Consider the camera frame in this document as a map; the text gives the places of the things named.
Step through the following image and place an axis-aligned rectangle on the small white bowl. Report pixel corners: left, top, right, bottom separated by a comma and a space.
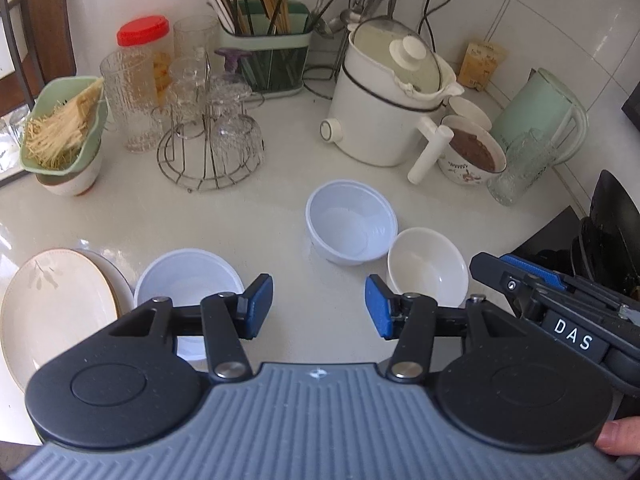
446, 96, 494, 132

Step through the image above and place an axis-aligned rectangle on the wire cup rack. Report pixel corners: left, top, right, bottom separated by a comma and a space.
156, 47, 266, 192

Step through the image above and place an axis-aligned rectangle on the gold rim white plate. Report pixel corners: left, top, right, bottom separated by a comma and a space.
0, 248, 121, 394

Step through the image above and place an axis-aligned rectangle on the white electric cooking pot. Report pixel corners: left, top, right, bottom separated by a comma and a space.
320, 17, 465, 185

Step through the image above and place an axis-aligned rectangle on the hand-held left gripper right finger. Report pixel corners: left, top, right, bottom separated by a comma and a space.
365, 274, 517, 381

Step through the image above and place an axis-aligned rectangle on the purple plastic stopper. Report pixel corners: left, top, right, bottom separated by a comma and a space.
215, 47, 251, 77

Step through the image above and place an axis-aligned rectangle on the yellow paper packet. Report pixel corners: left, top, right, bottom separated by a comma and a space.
457, 40, 509, 92

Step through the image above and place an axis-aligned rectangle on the white ceramic bowl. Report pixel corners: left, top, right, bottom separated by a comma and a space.
387, 227, 470, 309

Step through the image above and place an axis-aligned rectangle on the pale green kettle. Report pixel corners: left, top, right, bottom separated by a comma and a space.
492, 67, 589, 167

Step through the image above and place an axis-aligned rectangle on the green chopstick holder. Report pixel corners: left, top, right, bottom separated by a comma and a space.
220, 0, 314, 100

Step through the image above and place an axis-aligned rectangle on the tall textured glass cup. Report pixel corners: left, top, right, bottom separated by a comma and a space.
487, 127, 559, 207

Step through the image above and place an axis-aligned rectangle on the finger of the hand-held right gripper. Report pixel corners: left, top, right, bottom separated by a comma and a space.
469, 252, 547, 311
500, 254, 572, 292

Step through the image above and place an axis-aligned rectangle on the floral print bowl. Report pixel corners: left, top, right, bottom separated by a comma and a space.
437, 115, 508, 186

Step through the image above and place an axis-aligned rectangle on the metal tray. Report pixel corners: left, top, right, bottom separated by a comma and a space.
0, 160, 32, 183

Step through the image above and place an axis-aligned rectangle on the glass pot lid white knob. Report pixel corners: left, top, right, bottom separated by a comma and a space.
350, 17, 444, 97

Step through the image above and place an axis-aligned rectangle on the green bowl with noodles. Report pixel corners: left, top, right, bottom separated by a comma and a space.
20, 76, 109, 177

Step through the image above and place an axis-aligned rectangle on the red lid plastic jar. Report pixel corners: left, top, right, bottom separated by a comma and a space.
116, 16, 174, 97

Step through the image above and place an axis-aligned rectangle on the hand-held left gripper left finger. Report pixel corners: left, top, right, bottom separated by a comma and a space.
106, 273, 275, 381

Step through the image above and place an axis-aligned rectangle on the black wok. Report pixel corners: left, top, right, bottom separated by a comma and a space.
580, 170, 640, 302

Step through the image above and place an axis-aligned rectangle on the black induction cooker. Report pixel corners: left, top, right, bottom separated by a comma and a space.
510, 205, 594, 272

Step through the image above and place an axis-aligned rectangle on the enoki mushroom bundle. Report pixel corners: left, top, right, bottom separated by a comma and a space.
24, 79, 106, 169

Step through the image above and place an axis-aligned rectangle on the tall clear glass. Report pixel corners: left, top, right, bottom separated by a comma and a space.
100, 50, 161, 154
172, 15, 221, 63

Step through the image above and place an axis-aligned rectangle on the clear glass cup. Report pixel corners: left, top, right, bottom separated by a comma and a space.
167, 55, 211, 111

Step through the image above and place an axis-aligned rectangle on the person's right hand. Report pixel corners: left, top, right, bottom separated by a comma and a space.
595, 419, 640, 457

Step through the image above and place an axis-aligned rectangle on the brown wooden cutting board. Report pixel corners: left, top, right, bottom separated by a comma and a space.
15, 0, 77, 97

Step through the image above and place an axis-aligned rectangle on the white bowl red foot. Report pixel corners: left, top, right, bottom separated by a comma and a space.
37, 147, 106, 197

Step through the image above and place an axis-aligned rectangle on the pale blue plastic bowl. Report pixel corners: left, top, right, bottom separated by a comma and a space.
134, 248, 246, 361
306, 178, 399, 266

